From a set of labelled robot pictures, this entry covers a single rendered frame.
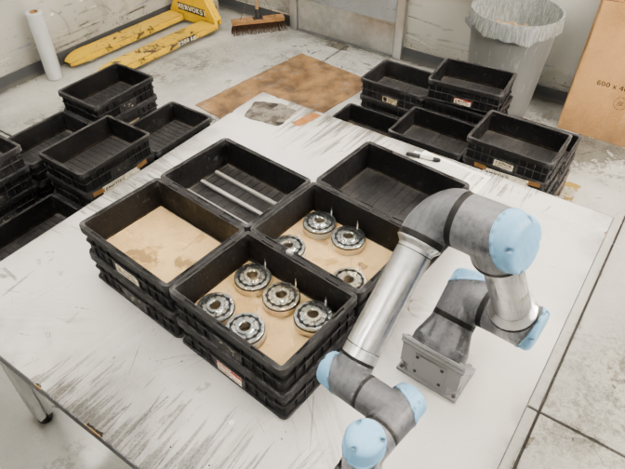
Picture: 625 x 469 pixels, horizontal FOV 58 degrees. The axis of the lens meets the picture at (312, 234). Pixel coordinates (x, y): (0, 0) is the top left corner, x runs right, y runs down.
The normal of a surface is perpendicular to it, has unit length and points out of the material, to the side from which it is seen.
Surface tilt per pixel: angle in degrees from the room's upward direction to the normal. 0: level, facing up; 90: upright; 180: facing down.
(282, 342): 0
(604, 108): 73
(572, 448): 0
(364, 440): 0
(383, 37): 90
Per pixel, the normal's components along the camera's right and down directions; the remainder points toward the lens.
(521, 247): 0.67, 0.30
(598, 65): -0.55, 0.37
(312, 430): 0.00, -0.74
